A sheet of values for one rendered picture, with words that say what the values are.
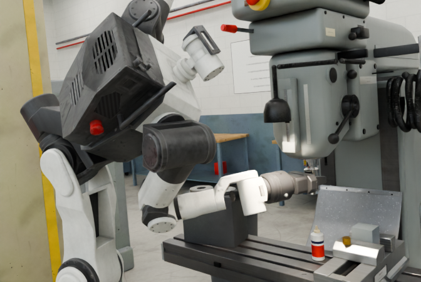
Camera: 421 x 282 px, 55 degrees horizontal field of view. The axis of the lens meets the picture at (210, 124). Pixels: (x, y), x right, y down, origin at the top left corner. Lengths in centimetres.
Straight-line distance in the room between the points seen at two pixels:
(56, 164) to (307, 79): 74
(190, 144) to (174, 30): 681
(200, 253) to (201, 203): 41
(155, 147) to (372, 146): 96
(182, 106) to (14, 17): 174
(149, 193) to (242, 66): 566
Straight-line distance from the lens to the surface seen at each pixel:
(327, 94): 119
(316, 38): 113
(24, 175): 255
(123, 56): 91
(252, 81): 649
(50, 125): 123
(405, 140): 161
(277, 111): 105
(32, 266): 267
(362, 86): 136
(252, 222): 323
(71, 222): 126
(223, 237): 153
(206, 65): 101
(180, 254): 162
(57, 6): 1108
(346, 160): 166
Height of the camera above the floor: 152
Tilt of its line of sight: 4 degrees down
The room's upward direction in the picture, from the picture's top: 4 degrees counter-clockwise
